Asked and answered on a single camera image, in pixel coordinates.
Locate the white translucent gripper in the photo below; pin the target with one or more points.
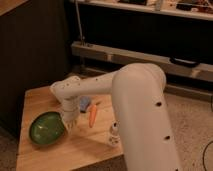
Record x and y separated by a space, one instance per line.
69 116

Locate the green ceramic bowl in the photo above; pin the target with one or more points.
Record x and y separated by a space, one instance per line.
46 129

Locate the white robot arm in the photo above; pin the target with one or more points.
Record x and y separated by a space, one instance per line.
137 94

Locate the blue sponge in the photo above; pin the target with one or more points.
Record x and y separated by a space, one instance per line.
85 101

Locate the orange carrot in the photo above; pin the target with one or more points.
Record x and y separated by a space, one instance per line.
93 113

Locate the vertical metal pole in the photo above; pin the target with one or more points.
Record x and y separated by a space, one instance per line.
79 23

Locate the metal rail beam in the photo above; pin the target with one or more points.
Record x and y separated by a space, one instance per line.
120 56

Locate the white wall shelf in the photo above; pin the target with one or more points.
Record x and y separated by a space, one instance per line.
156 8

